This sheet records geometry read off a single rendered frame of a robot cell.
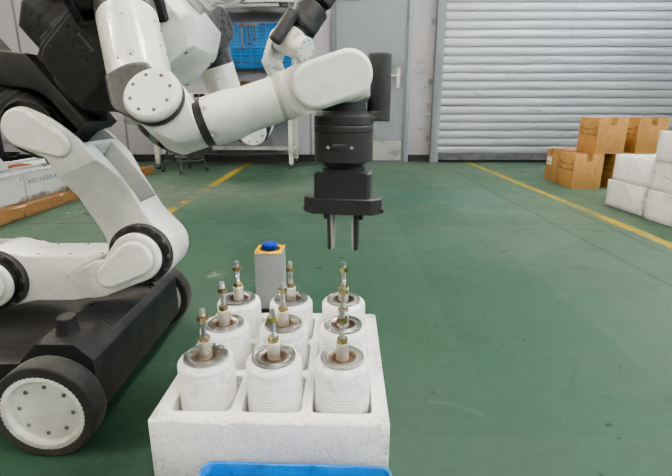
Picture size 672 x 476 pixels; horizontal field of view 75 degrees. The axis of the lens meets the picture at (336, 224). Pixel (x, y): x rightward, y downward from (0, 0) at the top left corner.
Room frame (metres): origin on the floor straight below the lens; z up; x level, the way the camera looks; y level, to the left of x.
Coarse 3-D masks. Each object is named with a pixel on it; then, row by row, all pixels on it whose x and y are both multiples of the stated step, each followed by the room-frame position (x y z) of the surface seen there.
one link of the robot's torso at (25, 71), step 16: (0, 48) 0.99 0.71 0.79; (0, 64) 0.94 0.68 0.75; (16, 64) 0.94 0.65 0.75; (32, 64) 0.94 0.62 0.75; (0, 80) 0.94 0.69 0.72; (16, 80) 0.94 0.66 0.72; (32, 80) 0.94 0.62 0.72; (48, 80) 0.94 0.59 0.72; (0, 96) 0.94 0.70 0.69; (48, 96) 0.94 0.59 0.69; (64, 96) 0.94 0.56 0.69; (64, 112) 0.94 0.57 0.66; (80, 112) 0.94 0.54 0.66; (80, 128) 0.94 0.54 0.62; (96, 128) 1.00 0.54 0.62
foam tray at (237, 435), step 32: (320, 320) 0.94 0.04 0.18; (160, 416) 0.61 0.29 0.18; (192, 416) 0.61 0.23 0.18; (224, 416) 0.61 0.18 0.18; (256, 416) 0.61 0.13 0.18; (288, 416) 0.61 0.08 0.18; (320, 416) 0.61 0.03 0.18; (352, 416) 0.61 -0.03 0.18; (384, 416) 0.61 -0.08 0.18; (160, 448) 0.59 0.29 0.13; (192, 448) 0.59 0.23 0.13; (224, 448) 0.59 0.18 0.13; (256, 448) 0.59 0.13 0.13; (288, 448) 0.59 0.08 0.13; (320, 448) 0.59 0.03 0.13; (352, 448) 0.59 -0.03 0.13; (384, 448) 0.59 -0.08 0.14
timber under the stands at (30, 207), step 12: (144, 168) 4.46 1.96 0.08; (60, 192) 3.12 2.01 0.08; (72, 192) 3.20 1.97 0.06; (24, 204) 2.71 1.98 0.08; (36, 204) 2.80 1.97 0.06; (48, 204) 2.91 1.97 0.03; (60, 204) 3.04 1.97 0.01; (0, 216) 2.48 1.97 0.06; (12, 216) 2.57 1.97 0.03; (24, 216) 2.67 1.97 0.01
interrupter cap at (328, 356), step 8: (328, 352) 0.68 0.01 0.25; (352, 352) 0.68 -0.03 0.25; (360, 352) 0.68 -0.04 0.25; (328, 360) 0.65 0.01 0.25; (336, 360) 0.66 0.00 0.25; (352, 360) 0.65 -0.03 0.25; (360, 360) 0.65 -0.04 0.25; (336, 368) 0.63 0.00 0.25; (344, 368) 0.63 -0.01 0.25; (352, 368) 0.63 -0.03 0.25
